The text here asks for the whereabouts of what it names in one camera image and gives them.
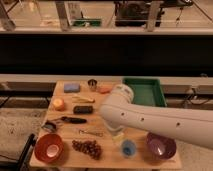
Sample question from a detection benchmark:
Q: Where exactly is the orange bowl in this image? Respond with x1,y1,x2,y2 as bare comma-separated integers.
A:
34,134,63,163

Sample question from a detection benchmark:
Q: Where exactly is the orange fruit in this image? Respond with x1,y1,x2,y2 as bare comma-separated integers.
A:
53,98,65,111

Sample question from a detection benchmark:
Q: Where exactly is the black dish brush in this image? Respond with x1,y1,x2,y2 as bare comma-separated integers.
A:
42,116,87,133

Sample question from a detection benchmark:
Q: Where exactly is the orange carrot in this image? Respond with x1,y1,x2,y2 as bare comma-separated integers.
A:
98,86,112,94

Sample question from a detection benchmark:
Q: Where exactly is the blue sponge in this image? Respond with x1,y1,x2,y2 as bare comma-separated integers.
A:
64,83,80,93

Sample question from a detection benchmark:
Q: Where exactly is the yellow banana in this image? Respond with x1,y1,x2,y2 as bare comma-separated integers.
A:
72,97,95,103

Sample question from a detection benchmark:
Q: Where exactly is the green plastic tray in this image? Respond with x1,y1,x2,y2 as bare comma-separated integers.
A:
122,77,167,107

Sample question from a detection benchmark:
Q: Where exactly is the purple bowl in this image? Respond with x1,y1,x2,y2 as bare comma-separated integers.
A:
146,133,177,160

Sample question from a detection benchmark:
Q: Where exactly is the small metal cup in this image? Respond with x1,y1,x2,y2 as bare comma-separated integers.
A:
88,79,97,91

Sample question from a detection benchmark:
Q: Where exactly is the blue plastic cup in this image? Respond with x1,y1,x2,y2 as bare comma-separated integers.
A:
121,139,136,158

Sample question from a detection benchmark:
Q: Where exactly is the bunch of dark grapes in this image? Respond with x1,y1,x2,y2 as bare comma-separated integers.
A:
72,140,102,160

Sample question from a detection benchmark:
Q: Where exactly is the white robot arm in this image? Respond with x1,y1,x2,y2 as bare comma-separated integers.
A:
99,84,213,149

